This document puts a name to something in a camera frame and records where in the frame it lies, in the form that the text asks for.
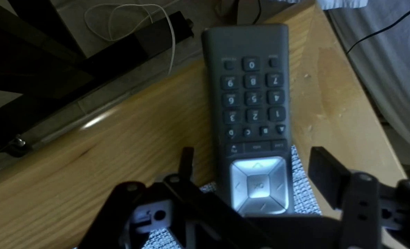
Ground grey bed sheet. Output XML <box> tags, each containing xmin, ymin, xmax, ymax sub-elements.
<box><xmin>324</xmin><ymin>0</ymin><xmax>410</xmax><ymax>161</ymax></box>

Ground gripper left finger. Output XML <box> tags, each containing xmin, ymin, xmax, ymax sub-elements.
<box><xmin>79</xmin><ymin>147</ymin><xmax>261</xmax><ymax>249</ymax></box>

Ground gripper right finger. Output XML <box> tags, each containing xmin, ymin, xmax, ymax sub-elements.
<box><xmin>308</xmin><ymin>146</ymin><xmax>410</xmax><ymax>249</ymax></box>

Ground white cable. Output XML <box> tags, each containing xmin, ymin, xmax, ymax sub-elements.
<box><xmin>84</xmin><ymin>3</ymin><xmax>176</xmax><ymax>75</ymax></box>

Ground black cable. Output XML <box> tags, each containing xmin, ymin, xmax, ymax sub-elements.
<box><xmin>346</xmin><ymin>4</ymin><xmax>410</xmax><ymax>55</ymax></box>

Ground black metal frame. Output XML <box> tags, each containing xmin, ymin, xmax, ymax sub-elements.
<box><xmin>0</xmin><ymin>0</ymin><xmax>195</xmax><ymax>158</ymax></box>

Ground dark grey remote control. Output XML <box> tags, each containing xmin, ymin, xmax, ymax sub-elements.
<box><xmin>201</xmin><ymin>24</ymin><xmax>295</xmax><ymax>218</ymax></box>

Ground grey woven mat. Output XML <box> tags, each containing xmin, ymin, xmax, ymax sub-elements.
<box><xmin>141</xmin><ymin>145</ymin><xmax>323</xmax><ymax>249</ymax></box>

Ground white cloth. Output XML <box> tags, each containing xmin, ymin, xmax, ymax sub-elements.
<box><xmin>316</xmin><ymin>0</ymin><xmax>368</xmax><ymax>10</ymax></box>

